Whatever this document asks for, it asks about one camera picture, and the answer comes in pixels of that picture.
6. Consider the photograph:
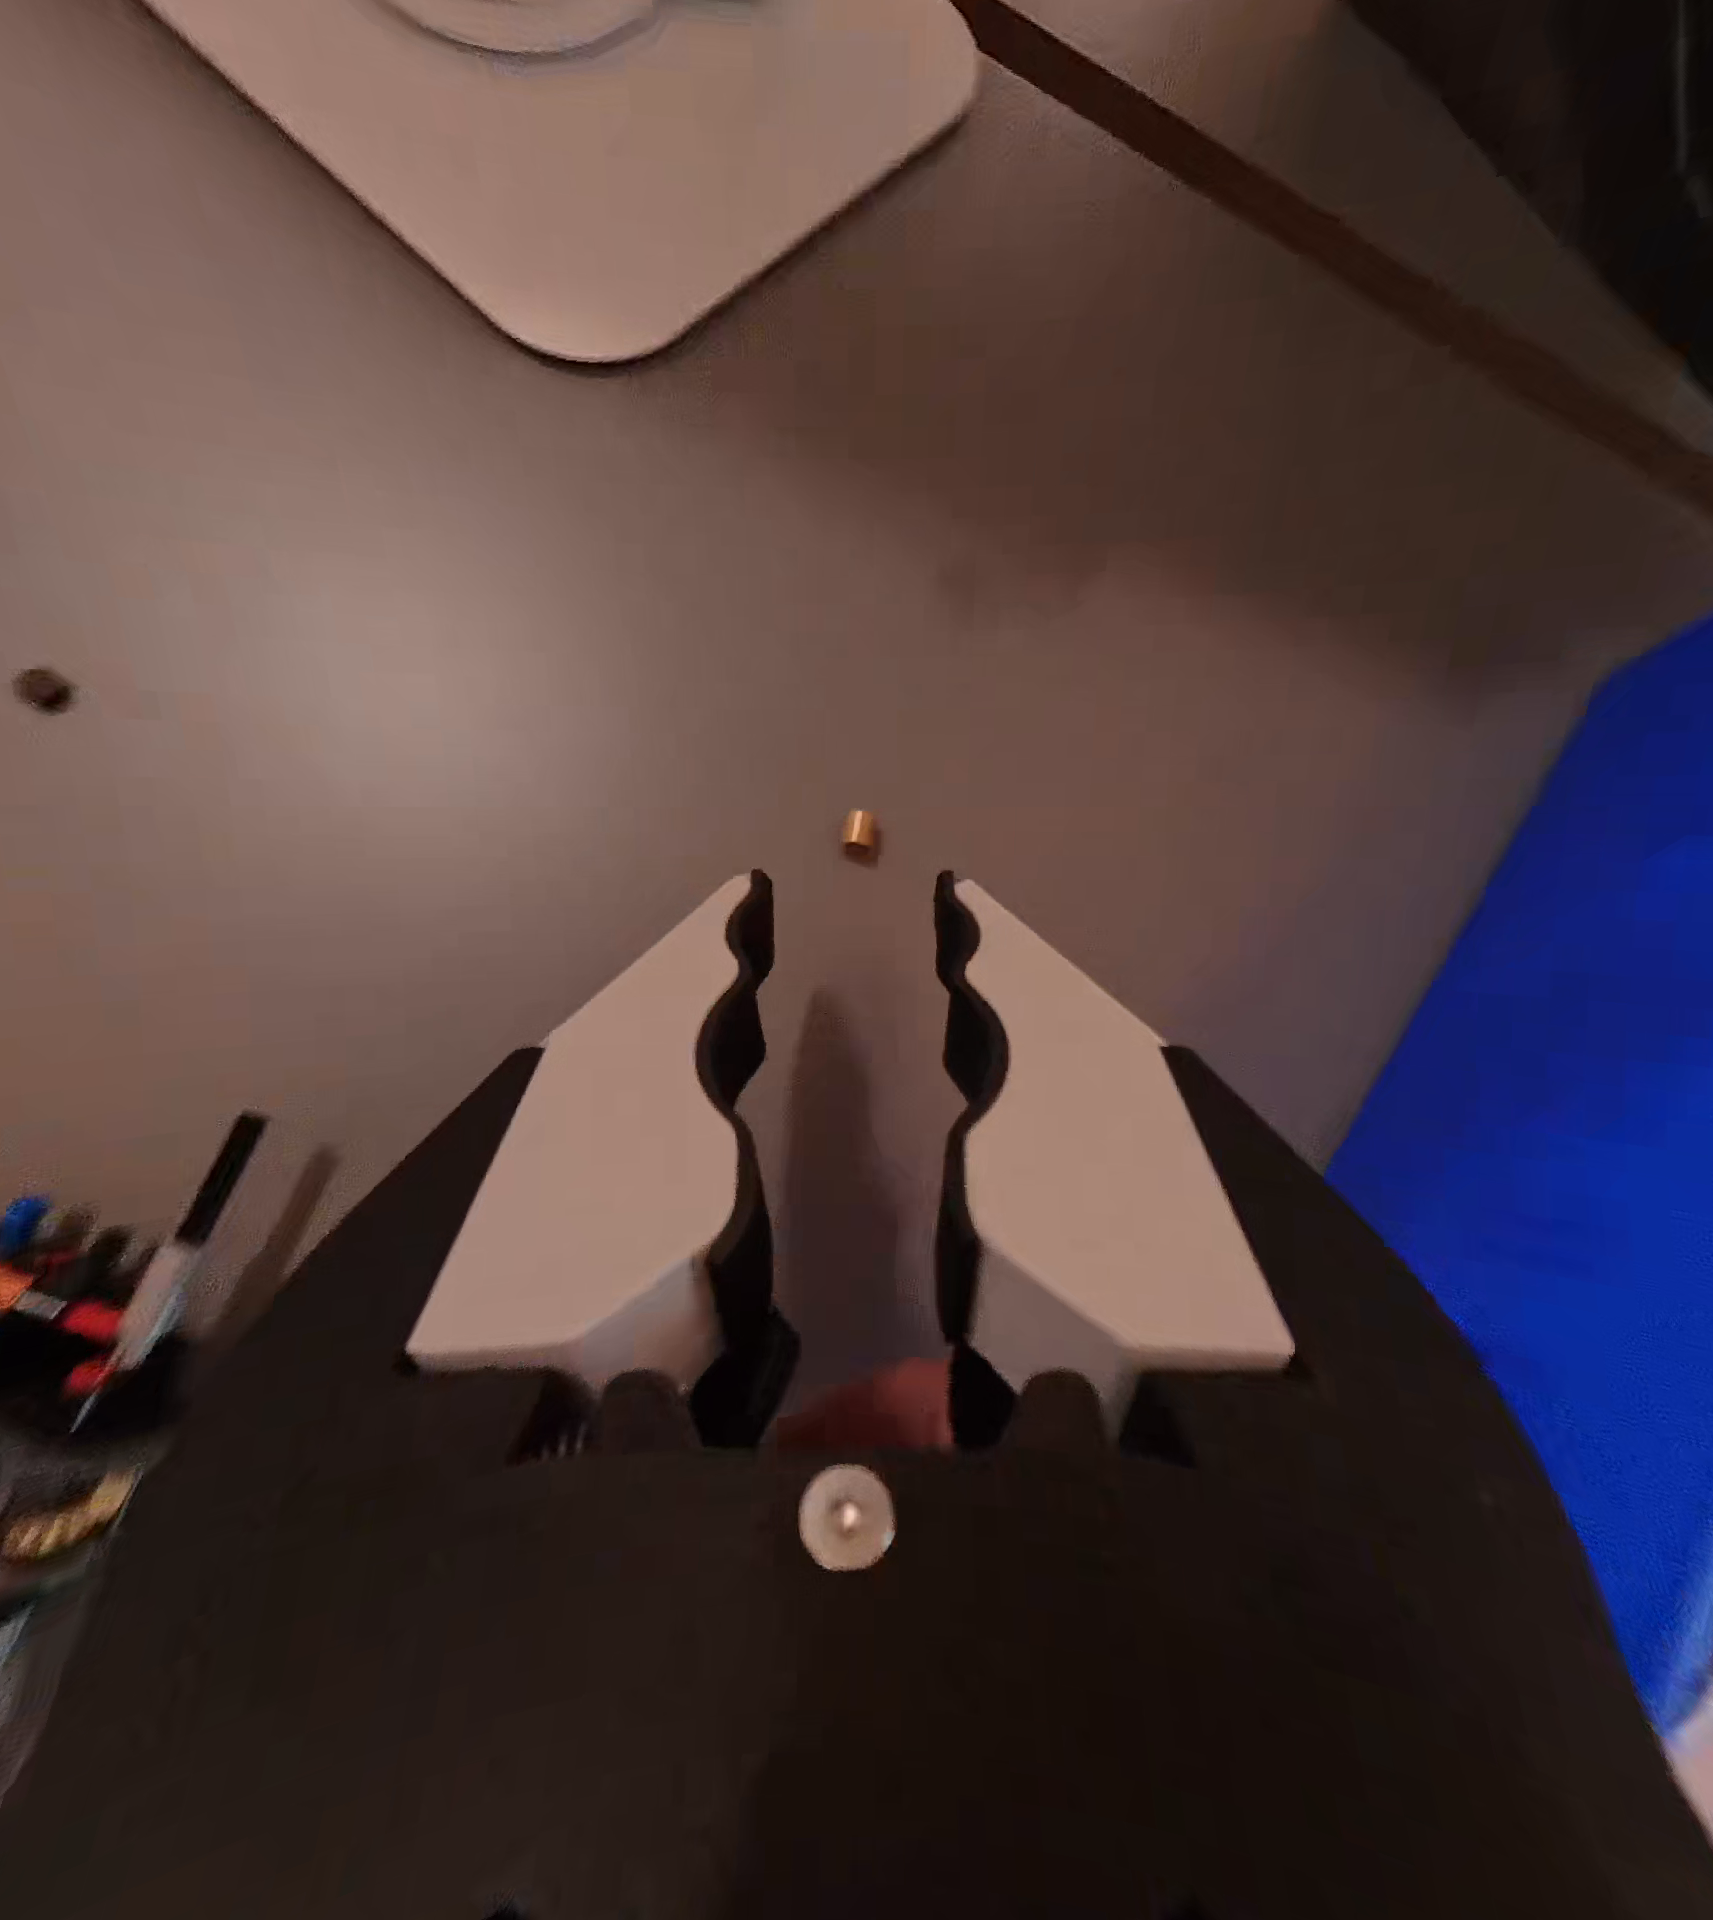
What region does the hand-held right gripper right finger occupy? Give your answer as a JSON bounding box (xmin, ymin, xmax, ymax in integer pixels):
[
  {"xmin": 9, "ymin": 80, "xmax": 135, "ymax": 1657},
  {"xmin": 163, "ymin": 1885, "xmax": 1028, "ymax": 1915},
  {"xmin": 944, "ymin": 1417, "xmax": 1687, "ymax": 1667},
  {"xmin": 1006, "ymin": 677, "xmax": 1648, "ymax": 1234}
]
[{"xmin": 931, "ymin": 867, "xmax": 1297, "ymax": 1450}]

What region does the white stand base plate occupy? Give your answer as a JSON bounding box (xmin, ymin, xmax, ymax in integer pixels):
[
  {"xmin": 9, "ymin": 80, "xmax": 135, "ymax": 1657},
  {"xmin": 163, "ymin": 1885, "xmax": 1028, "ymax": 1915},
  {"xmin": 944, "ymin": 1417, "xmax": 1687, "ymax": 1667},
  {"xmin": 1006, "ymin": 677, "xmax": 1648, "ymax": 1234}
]
[{"xmin": 135, "ymin": 0, "xmax": 981, "ymax": 366}]

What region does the blue plastic bin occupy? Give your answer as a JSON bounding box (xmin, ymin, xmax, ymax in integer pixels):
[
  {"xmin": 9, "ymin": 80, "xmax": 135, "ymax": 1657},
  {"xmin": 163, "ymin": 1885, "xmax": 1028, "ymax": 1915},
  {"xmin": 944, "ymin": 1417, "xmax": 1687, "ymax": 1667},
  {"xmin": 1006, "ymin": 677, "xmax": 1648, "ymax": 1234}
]
[{"xmin": 1329, "ymin": 555, "xmax": 1713, "ymax": 1728}]

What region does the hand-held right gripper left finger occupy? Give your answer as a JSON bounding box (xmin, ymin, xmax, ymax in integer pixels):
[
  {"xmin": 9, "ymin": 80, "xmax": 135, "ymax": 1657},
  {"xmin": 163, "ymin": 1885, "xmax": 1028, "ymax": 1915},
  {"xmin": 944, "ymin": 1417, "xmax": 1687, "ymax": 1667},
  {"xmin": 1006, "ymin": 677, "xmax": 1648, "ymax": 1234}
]
[{"xmin": 406, "ymin": 867, "xmax": 799, "ymax": 1450}]

